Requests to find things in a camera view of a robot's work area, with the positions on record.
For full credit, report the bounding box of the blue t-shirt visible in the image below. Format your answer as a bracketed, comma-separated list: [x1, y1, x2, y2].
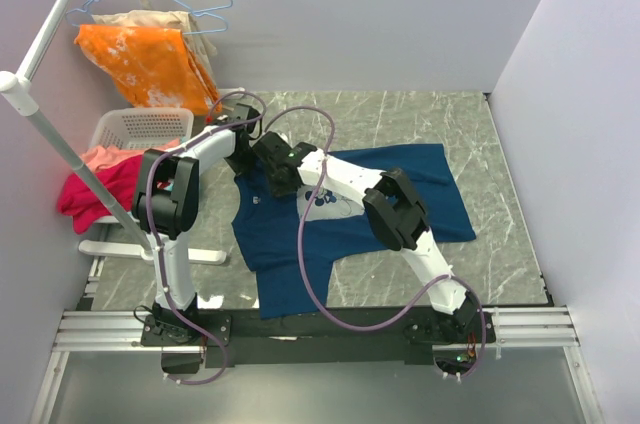
[232, 144, 476, 319]

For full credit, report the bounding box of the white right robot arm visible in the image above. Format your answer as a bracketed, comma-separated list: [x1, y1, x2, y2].
[253, 132, 485, 343]

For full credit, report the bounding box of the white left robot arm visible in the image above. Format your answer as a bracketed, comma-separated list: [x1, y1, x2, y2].
[131, 103, 263, 346]

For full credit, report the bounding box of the orange patterned cloth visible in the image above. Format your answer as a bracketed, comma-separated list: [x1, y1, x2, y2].
[75, 24, 221, 116]

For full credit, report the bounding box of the white plastic laundry basket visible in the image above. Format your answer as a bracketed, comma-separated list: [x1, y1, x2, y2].
[89, 107, 194, 150]

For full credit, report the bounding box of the beige cloth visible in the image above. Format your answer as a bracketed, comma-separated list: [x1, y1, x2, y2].
[92, 10, 217, 76]

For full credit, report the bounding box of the magenta t-shirt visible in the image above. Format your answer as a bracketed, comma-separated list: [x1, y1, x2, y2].
[56, 154, 151, 235]

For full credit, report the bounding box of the pink t-shirt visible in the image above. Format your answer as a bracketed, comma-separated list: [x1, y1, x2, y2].
[78, 138, 182, 180]

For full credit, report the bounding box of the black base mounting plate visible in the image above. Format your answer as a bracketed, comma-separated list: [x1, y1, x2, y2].
[140, 305, 496, 373]

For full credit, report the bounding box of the white clothes rack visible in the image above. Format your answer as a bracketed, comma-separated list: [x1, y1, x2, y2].
[0, 0, 246, 266]

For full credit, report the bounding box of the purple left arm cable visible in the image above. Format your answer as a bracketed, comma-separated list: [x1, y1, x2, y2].
[130, 90, 268, 386]

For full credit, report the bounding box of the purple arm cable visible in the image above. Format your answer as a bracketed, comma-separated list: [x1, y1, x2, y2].
[130, 90, 268, 386]
[261, 106, 488, 381]

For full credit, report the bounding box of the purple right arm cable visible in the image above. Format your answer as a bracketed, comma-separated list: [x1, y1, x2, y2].
[261, 106, 488, 381]

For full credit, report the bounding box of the aluminium rail frame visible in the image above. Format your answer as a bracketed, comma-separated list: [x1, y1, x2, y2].
[31, 307, 605, 423]

